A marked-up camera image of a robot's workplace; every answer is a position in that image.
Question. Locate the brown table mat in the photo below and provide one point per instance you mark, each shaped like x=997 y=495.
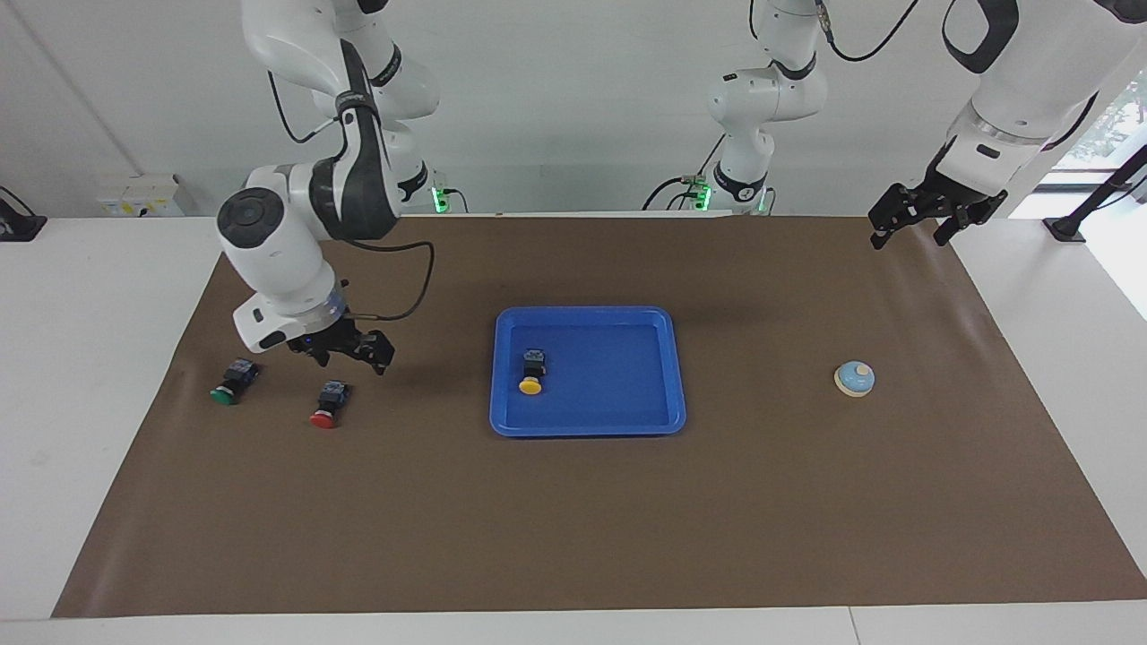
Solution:
x=573 y=520

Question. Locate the light blue call bell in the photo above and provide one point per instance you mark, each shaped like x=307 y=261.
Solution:
x=856 y=381

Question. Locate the yellow mushroom push button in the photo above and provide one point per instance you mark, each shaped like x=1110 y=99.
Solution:
x=530 y=386

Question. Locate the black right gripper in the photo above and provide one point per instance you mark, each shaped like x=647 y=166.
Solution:
x=345 y=342

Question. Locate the window with greenery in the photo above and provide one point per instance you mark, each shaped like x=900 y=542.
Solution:
x=1125 y=112

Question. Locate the black clamp stand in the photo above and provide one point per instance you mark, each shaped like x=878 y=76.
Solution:
x=22 y=228
x=1066 y=228

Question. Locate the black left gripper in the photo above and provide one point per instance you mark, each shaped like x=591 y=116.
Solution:
x=936 y=202

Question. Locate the green mushroom push button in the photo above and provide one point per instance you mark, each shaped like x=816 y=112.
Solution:
x=224 y=395

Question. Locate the blue plastic tray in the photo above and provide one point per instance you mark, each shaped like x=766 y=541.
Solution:
x=609 y=394

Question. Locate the red mushroom push button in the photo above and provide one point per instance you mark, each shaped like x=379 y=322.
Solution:
x=324 y=417

